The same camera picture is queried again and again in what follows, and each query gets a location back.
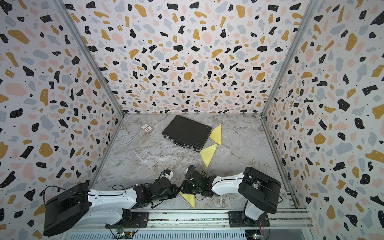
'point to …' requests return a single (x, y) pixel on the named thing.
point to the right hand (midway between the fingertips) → (180, 190)
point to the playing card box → (147, 128)
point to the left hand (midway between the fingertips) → (183, 191)
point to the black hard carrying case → (187, 133)
